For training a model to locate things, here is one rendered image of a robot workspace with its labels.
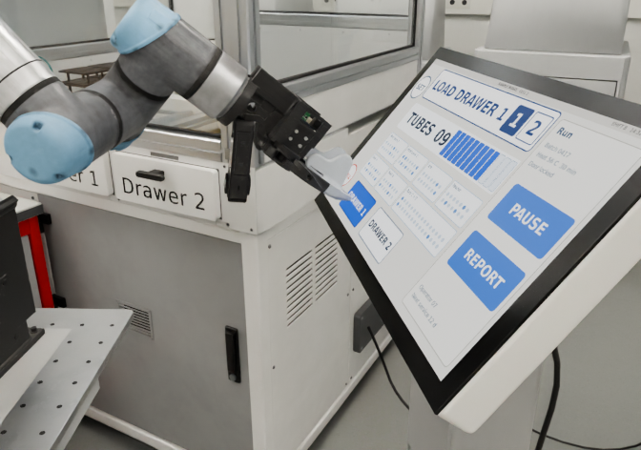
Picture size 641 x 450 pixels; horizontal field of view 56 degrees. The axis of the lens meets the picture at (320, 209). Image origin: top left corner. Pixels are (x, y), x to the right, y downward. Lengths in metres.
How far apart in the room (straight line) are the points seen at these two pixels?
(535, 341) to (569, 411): 1.65
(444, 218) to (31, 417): 0.59
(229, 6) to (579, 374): 1.75
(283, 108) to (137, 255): 0.85
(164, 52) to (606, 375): 1.98
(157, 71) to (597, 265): 0.51
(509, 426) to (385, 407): 1.21
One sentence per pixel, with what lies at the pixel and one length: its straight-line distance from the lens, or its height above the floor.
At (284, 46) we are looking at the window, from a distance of 1.28.
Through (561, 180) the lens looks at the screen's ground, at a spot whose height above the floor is 1.13.
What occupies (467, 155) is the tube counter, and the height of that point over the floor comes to 1.11.
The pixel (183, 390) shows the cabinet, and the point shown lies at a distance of 1.65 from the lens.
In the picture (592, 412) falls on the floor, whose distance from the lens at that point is 2.20.
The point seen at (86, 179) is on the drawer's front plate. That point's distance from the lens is 1.52.
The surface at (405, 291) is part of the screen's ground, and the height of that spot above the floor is 0.99.
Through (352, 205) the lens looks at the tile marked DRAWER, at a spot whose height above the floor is 1.00.
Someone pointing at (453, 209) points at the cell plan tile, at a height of 1.07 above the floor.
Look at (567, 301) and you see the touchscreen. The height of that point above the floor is 1.06.
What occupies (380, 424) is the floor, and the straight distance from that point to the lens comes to 1.98.
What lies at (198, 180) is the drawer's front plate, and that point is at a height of 0.90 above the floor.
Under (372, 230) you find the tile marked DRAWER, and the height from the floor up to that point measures 1.00.
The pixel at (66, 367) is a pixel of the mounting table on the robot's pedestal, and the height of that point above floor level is 0.76.
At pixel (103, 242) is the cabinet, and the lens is 1.61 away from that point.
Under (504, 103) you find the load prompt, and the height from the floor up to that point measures 1.16.
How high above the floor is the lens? 1.30
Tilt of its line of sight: 22 degrees down
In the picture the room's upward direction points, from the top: straight up
